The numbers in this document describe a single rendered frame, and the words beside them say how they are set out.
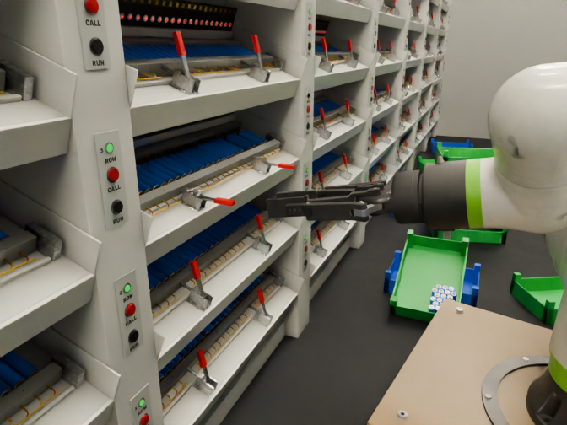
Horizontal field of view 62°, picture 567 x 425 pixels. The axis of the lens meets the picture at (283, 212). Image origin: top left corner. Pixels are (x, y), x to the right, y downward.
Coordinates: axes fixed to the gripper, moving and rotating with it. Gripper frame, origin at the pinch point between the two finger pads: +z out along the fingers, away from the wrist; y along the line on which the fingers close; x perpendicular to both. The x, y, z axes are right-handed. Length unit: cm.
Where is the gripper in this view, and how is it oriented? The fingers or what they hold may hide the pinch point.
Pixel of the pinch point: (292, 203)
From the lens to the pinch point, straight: 74.0
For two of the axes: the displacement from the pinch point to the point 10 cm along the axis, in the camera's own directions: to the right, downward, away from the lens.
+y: 4.1, -3.1, 8.6
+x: -1.7, -9.5, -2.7
